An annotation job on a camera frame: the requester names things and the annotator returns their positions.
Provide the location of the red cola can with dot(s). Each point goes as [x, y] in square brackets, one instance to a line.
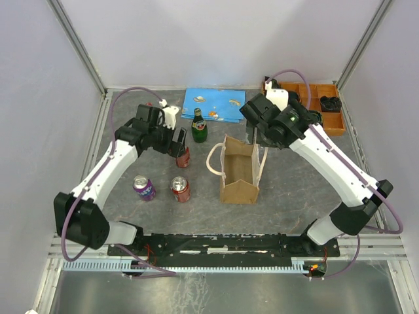
[183, 160]
[181, 189]

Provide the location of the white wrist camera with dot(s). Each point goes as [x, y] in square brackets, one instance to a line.
[276, 93]
[169, 113]

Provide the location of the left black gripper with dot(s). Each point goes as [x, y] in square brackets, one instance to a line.
[175, 149]

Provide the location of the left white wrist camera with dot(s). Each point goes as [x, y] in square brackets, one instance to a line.
[169, 113]

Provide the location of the aluminium frame rail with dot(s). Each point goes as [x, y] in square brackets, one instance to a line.
[63, 18]

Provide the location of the light blue cable duct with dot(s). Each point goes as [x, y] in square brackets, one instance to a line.
[126, 265]

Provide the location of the green glass bottle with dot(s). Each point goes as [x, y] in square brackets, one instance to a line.
[199, 127]

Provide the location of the blue patterned cloth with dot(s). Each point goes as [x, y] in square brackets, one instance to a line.
[215, 104]

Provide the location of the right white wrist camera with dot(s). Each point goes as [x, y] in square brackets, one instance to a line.
[276, 93]

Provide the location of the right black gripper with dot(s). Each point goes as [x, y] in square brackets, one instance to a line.
[259, 136]

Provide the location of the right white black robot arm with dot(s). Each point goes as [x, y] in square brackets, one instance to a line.
[361, 195]

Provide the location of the orange wooden compartment tray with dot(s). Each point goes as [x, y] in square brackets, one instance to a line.
[333, 123]

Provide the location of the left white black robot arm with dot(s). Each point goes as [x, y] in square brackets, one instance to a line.
[78, 214]

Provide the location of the dark rolled item right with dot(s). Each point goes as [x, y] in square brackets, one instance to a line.
[330, 104]

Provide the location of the brown canvas tote bag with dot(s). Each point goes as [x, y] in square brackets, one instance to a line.
[241, 170]

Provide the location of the purple soda can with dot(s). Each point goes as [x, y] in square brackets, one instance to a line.
[144, 187]

